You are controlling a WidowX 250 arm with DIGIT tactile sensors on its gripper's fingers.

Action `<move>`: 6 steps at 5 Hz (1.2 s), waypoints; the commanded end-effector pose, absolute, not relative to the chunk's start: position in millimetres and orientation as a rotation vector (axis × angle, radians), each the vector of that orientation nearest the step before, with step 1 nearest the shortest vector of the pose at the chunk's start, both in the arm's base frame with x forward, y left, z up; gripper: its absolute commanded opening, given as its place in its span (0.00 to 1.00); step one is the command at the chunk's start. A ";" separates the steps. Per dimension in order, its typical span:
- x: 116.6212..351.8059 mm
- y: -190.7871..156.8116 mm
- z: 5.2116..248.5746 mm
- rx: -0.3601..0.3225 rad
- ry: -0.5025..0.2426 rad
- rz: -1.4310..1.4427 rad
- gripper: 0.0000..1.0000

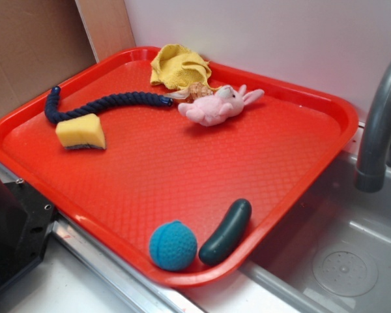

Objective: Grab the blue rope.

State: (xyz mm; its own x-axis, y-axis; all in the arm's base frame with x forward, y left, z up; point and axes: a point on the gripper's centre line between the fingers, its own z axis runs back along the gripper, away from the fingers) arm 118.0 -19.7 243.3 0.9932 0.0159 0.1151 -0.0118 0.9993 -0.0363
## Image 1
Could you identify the pink plush bunny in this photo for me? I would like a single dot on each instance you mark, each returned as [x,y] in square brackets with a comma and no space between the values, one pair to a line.
[215,109]

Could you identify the yellow cloth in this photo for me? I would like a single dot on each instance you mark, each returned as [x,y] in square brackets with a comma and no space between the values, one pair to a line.
[177,67]

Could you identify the dark green toy cucumber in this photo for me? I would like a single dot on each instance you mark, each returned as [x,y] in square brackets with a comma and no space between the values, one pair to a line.
[226,237]

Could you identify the brown cardboard panel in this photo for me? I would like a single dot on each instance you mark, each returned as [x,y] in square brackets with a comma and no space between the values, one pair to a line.
[46,42]

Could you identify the red plastic tray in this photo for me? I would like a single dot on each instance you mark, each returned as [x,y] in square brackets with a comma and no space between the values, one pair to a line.
[160,167]

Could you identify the grey toy faucet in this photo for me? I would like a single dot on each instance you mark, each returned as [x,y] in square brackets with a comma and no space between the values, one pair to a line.
[374,154]

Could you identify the yellow sponge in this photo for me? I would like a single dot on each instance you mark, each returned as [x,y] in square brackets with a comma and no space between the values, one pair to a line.
[81,132]

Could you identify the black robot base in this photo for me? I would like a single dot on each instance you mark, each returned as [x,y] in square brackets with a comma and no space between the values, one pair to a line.
[26,219]

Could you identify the blue textured ball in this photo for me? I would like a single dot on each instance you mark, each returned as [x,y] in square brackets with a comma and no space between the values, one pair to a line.
[173,246]

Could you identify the grey toy sink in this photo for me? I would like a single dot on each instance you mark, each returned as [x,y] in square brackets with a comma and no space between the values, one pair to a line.
[332,251]

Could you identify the tan seashell toy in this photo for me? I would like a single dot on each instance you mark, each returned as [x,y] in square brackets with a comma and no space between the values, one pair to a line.
[192,92]

